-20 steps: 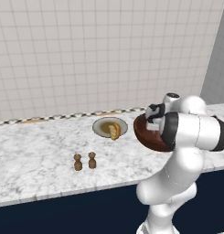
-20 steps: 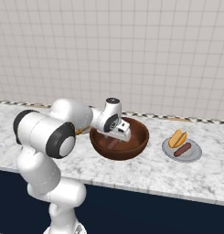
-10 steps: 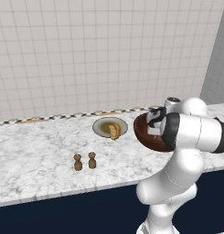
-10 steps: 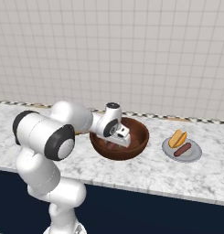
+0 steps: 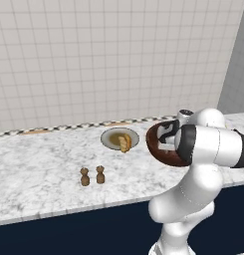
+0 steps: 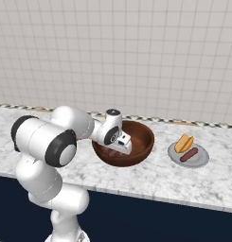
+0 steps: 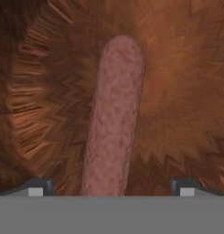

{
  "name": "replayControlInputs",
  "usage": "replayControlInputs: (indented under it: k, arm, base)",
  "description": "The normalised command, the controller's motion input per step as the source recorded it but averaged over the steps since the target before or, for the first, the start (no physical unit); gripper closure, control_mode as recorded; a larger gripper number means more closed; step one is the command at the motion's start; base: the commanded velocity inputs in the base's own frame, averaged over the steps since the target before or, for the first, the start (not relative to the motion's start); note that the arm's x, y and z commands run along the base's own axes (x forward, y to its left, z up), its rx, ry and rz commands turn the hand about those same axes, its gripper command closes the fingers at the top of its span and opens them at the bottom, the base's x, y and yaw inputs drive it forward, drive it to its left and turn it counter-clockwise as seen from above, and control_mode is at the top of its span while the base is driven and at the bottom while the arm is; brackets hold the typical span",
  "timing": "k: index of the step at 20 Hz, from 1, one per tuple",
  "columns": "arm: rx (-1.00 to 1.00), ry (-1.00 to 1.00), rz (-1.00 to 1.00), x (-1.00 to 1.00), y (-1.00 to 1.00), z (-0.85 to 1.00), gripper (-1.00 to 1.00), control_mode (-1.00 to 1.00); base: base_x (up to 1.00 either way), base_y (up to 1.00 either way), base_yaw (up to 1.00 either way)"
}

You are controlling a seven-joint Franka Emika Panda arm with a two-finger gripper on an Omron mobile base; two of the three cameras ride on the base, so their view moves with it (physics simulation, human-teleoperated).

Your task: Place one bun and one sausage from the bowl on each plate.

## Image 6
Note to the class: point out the dark blue counter cabinet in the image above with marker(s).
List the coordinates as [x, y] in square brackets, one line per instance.
[152, 220]

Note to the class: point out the brown wooden bowl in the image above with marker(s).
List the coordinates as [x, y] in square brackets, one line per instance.
[142, 141]

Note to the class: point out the brown sausage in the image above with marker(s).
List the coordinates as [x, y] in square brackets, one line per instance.
[189, 154]

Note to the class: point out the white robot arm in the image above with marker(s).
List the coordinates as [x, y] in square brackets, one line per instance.
[41, 141]

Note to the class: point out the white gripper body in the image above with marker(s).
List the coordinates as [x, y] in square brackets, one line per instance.
[121, 147]

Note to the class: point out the grey round plate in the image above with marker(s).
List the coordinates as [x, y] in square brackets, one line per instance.
[199, 159]

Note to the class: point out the yellow hot dog bun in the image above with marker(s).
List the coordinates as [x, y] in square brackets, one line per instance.
[183, 143]

